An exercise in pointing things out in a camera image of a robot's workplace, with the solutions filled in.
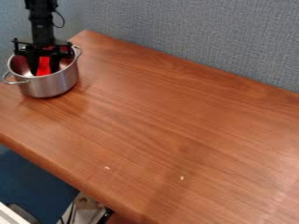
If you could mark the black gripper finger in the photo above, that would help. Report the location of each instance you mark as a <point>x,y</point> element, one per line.
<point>55,63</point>
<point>33,59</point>

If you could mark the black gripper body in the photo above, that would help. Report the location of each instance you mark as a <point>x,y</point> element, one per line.
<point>45,45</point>

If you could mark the red rectangular block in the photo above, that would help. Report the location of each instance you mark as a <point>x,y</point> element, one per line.
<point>45,66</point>

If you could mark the stainless steel pot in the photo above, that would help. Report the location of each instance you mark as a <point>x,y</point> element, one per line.
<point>45,86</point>

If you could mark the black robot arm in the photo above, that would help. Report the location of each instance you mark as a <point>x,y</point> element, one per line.
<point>41,12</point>

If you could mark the white object at corner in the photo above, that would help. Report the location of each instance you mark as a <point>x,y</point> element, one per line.
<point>9,217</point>

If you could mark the metal table leg frame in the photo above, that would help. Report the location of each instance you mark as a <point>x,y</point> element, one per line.
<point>86,211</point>

